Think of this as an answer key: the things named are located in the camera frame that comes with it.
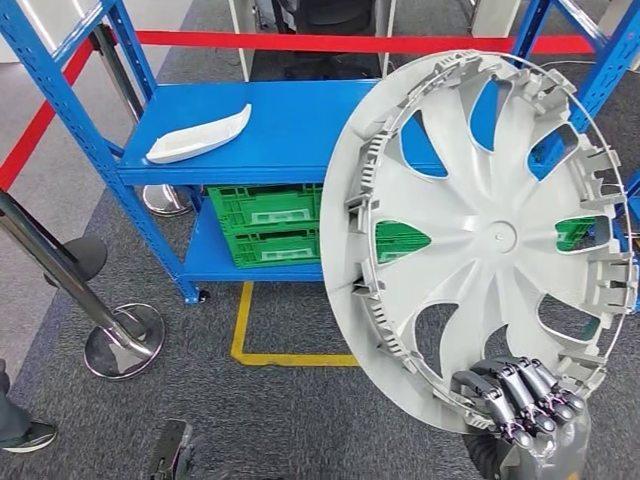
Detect grey plastic wheel cover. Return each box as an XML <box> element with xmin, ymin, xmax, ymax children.
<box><xmin>318</xmin><ymin>49</ymin><xmax>638</xmax><ymax>435</ymax></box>

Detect white plastic trim part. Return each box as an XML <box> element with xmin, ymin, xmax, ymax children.
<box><xmin>146</xmin><ymin>103</ymin><xmax>253</xmax><ymax>166</ymax></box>

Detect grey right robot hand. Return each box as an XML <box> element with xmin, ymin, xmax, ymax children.
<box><xmin>450</xmin><ymin>356</ymin><xmax>592</xmax><ymax>480</ymax></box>

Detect person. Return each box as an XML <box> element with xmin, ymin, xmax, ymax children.
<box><xmin>0</xmin><ymin>360</ymin><xmax>58</xmax><ymax>455</ymax></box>

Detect white partition panel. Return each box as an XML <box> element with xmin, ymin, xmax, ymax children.
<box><xmin>469</xmin><ymin>0</ymin><xmax>521</xmax><ymax>38</ymax></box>

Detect chrome stanchion post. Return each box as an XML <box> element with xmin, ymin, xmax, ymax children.
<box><xmin>0</xmin><ymin>188</ymin><xmax>166</xmax><ymax>381</ymax></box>
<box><xmin>92</xmin><ymin>25</ymin><xmax>193</xmax><ymax>219</ymax></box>

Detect black office chair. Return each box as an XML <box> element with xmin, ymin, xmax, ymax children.
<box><xmin>272</xmin><ymin>0</ymin><xmax>376</xmax><ymax>38</ymax></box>

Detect blue metal shelf rack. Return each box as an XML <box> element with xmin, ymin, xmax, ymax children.
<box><xmin>0</xmin><ymin>0</ymin><xmax>640</xmax><ymax>313</ymax></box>

